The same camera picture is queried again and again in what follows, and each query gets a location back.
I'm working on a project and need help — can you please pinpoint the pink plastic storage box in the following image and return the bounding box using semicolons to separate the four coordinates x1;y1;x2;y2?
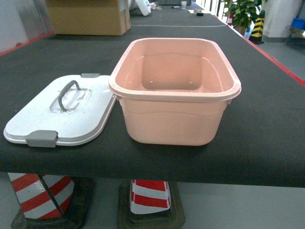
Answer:
109;38;242;146

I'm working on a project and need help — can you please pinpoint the red white cone left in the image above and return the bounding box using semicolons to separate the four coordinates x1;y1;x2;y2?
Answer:
8;173;95;229

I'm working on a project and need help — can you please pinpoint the red white traffic cone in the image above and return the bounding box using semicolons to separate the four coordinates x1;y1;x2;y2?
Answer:
226;13;234;26

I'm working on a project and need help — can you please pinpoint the cardboard box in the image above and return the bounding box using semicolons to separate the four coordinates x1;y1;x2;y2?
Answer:
45;0;131;36

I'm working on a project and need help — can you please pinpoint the green potted plant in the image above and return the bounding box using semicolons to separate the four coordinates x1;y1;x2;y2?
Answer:
226;0;263;36

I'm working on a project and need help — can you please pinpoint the yellow black striped cone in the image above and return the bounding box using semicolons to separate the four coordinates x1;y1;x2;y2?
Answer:
249;10;265;45

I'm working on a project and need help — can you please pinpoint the white lid grey handle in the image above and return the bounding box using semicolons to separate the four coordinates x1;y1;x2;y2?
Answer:
3;73;116;147

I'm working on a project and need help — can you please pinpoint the red white cone centre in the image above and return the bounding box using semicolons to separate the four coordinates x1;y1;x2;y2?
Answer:
117;179;185;229

